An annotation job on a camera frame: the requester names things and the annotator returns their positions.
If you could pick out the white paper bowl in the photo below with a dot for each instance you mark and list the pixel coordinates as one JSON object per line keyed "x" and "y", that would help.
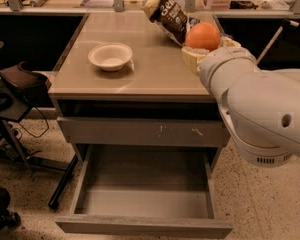
{"x": 110, "y": 56}

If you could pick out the closed upper drawer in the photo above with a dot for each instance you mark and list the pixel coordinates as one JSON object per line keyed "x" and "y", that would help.
{"x": 145, "y": 132}

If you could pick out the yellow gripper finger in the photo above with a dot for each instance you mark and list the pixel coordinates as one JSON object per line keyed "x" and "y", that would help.
{"x": 228, "y": 42}
{"x": 193, "y": 58}

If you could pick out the blue white snack bag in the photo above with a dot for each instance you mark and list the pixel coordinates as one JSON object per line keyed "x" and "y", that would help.
{"x": 192, "y": 22}

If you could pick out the brown snack bag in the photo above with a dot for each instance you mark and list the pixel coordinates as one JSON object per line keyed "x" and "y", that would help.
{"x": 169, "y": 16}

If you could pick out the white handled stick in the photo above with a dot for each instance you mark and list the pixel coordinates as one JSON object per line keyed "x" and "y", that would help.
{"x": 285, "y": 23}

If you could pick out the grey drawer cabinet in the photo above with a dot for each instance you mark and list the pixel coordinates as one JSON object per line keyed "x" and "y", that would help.
{"x": 155, "y": 84}

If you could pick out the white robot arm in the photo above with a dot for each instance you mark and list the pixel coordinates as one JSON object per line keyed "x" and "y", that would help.
{"x": 260, "y": 108}

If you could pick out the orange fruit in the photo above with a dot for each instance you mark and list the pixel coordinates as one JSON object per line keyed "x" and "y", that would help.
{"x": 203, "y": 35}

